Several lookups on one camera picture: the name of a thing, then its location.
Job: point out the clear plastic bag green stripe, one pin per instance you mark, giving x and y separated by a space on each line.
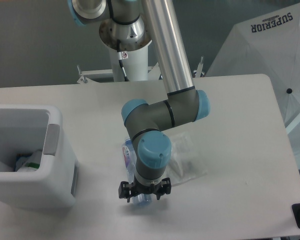
186 163

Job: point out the white trash in can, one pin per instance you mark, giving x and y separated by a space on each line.
28 163

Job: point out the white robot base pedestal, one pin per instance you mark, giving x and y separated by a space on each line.
135 64

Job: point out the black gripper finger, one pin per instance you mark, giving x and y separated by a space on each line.
126 190
163 188

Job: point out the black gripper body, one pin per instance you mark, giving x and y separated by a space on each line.
144 189

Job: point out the white plastic trash can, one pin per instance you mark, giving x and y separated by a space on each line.
25 128

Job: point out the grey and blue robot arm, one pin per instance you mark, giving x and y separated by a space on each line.
125 27

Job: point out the white Superior umbrella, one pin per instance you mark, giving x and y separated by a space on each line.
269 45

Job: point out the white metal mounting frame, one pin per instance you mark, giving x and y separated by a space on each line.
154 73

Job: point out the clear plastic water bottle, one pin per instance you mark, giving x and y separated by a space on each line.
130 159

